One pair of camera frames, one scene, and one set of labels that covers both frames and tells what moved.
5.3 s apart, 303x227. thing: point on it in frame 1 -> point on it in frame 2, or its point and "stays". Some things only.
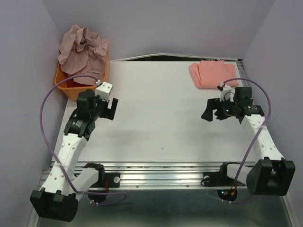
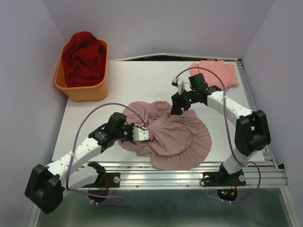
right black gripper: (213, 103) -> (178, 102)
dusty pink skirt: (83, 52) -> (176, 142)
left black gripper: (108, 113) -> (131, 137)
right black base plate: (219, 179) stays
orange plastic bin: (72, 91) stays
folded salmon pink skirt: (210, 74) stays
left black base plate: (114, 181) stays
